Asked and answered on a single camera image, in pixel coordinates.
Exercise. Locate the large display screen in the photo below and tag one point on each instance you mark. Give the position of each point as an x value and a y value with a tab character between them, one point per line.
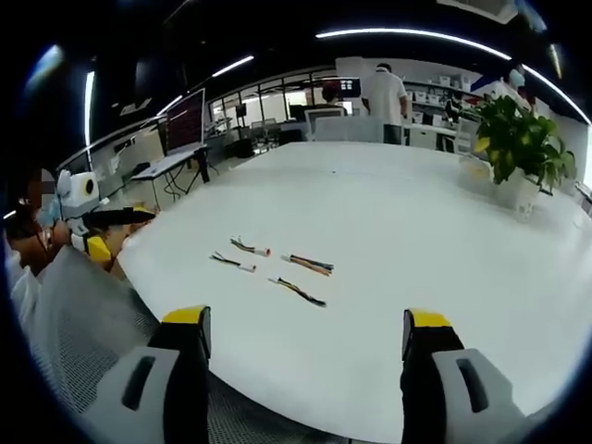
185	122

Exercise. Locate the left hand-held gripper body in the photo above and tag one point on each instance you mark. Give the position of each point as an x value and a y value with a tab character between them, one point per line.
76	199

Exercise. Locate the short ceiling light strip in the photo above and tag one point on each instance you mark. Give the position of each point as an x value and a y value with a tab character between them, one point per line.
232	66

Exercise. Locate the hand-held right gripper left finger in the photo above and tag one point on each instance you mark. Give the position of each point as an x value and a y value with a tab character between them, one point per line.
185	333

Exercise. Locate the white folding table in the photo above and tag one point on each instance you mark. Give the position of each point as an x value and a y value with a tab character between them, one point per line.
162	164

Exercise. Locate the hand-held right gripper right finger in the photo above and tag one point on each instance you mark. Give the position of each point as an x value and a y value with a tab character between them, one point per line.
427	337

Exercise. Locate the white storage shelf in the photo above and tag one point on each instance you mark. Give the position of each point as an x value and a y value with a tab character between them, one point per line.
435	94

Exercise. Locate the grey mesh office chair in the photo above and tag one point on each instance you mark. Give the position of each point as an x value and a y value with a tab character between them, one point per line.
78	314

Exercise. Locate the green potted plant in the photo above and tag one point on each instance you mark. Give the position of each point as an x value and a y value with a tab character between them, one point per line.
513	134

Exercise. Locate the person's upper body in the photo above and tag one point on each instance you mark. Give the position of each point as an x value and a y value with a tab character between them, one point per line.
23	231

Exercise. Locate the JST connector with orange seal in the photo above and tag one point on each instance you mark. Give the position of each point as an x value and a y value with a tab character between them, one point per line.
263	252

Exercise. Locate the long ceiling light strip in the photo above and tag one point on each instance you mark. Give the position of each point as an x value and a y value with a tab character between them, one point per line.
416	36

